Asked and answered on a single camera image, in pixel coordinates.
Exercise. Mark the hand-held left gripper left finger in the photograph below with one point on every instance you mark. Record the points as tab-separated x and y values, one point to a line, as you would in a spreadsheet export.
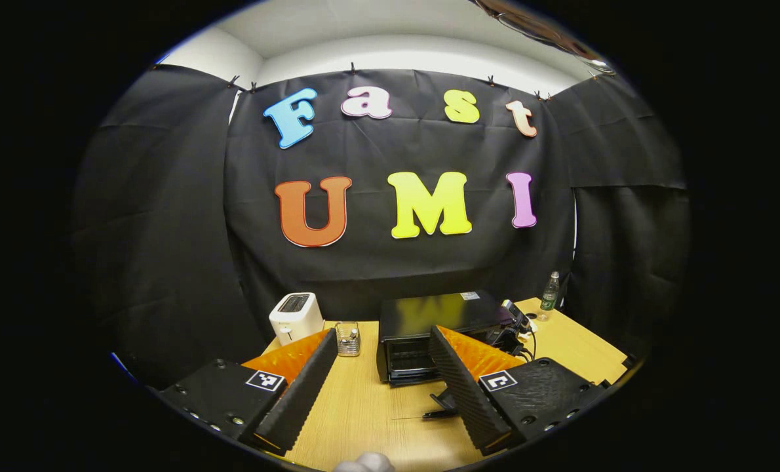
301	393

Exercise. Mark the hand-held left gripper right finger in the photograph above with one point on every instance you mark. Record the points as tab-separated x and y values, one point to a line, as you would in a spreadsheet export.
465	393

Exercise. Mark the black electric oven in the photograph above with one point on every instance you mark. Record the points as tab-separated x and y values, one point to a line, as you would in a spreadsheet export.
429	311

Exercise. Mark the clear plastic water bottle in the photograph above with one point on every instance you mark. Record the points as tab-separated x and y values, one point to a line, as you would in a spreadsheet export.
550	298

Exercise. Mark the white toaster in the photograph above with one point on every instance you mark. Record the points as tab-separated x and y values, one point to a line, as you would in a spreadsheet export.
295	321

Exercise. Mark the black backdrop cloth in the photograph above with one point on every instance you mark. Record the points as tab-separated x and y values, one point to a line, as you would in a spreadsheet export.
377	262

